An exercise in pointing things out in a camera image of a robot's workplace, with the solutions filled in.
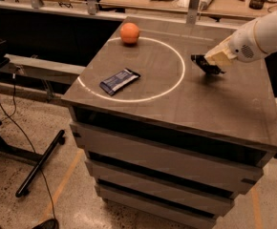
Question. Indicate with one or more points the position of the black round cup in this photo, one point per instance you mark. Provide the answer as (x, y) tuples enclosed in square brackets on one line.
[(256, 4)]

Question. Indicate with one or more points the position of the orange ball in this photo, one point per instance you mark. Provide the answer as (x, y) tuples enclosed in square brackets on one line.
[(129, 33)]

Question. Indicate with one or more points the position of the black stand base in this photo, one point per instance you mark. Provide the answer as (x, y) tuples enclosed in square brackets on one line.
[(36, 159)]

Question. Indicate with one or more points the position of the black rxbar chocolate wrapper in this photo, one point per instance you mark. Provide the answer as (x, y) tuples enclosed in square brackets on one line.
[(201, 62)]

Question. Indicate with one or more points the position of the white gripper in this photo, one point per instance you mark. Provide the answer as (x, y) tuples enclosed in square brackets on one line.
[(243, 46)]

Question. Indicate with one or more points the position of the blue rxbar blueberry wrapper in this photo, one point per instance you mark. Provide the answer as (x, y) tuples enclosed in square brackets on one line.
[(118, 81)]

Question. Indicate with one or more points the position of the grey drawer cabinet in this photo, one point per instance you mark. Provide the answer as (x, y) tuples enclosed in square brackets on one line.
[(176, 143)]

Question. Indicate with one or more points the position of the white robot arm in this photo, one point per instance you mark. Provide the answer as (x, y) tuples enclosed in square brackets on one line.
[(266, 33)]

